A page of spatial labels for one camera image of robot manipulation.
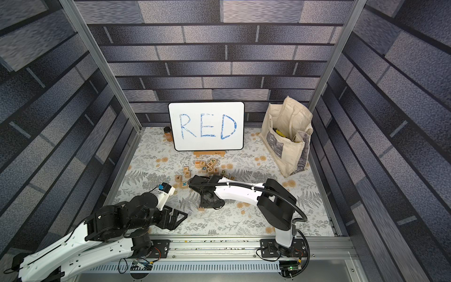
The whiteboard with RED writing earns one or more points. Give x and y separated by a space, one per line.
203 126

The beige canvas tote bag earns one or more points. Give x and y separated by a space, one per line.
286 132

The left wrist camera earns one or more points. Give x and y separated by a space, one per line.
165 190

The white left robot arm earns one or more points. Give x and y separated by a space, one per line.
114 232

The aluminium rail base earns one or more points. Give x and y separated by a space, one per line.
238 259

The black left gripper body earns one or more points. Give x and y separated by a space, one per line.
158 217

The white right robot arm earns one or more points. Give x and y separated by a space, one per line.
277 205

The small brown spice jar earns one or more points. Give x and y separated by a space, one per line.
168 134

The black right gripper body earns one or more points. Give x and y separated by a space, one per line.
207 192

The wooden whiteboard stand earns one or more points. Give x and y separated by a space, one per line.
210 152

